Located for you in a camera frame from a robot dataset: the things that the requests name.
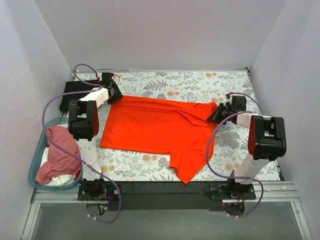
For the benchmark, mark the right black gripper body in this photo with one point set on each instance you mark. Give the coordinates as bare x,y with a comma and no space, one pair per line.
220,113

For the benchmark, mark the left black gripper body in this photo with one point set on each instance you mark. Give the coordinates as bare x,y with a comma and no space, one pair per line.
115,92

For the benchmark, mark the orange t-shirt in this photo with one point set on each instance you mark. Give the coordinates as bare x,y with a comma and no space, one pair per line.
159,126

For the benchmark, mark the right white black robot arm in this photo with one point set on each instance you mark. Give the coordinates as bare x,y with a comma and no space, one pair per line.
266,140

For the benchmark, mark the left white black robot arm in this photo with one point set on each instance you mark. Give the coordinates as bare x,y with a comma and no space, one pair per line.
83,125

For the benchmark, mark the floral patterned table mat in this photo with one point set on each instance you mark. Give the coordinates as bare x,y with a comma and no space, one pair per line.
230,147

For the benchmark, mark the translucent blue laundry basket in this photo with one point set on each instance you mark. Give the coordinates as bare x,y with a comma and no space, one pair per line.
37,162

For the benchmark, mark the pink t-shirt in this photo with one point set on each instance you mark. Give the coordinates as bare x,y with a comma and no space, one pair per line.
59,162

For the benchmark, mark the aluminium frame rail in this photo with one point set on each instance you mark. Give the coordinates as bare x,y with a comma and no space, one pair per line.
267,191

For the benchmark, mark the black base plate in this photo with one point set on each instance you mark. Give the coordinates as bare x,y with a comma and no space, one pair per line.
166,195

